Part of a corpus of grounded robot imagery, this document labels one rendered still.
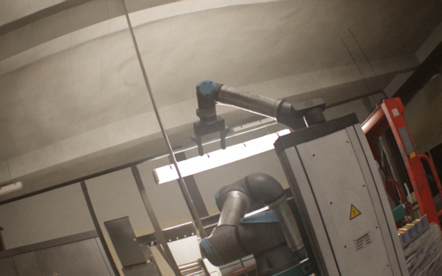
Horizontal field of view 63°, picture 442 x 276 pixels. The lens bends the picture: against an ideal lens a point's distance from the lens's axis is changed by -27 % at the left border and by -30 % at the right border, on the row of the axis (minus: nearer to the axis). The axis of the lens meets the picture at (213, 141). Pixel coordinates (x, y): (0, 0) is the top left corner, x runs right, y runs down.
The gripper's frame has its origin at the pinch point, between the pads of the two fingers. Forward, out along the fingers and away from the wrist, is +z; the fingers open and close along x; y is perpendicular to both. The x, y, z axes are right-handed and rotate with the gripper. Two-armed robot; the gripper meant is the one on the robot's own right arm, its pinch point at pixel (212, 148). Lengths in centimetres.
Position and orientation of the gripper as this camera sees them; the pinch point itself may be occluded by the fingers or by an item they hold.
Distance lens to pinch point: 225.3
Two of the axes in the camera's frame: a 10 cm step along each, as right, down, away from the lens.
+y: 4.0, 3.6, -8.5
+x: 9.1, -2.6, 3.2
